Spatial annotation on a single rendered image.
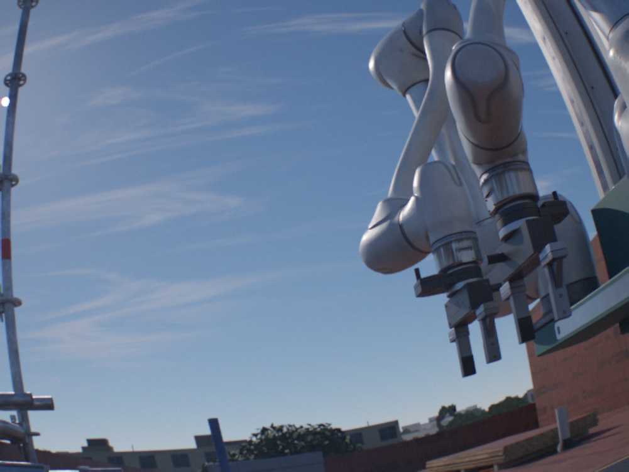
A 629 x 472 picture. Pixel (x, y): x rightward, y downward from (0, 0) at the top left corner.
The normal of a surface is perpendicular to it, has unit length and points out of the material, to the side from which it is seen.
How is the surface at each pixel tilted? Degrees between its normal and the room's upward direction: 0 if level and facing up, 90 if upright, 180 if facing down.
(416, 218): 92
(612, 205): 90
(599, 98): 90
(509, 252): 90
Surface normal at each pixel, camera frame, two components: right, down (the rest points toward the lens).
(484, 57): -0.30, -0.13
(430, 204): -0.72, -0.08
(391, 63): -0.76, 0.22
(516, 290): 0.14, -0.36
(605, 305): -0.97, 0.14
